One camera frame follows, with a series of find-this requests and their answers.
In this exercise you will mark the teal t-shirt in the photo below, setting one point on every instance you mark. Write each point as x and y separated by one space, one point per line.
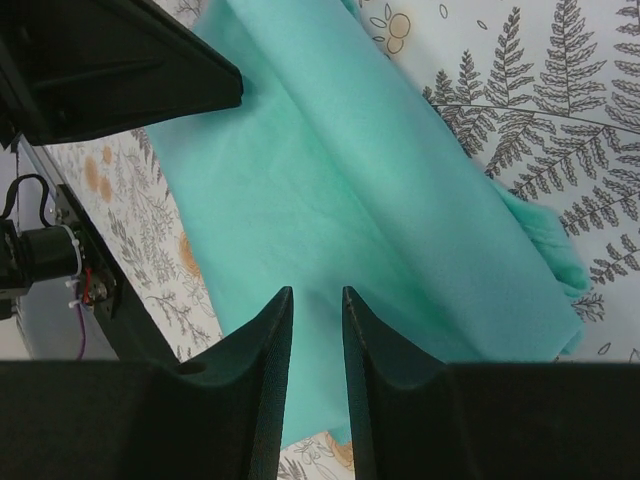
335 172

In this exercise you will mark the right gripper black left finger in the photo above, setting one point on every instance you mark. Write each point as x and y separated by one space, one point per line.
216 416

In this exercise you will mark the floral patterned table mat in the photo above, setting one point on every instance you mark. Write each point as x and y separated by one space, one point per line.
542 96

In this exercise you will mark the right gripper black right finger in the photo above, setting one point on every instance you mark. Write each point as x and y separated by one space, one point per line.
415 417

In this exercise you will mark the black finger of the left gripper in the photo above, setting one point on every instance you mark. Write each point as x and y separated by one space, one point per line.
74 71

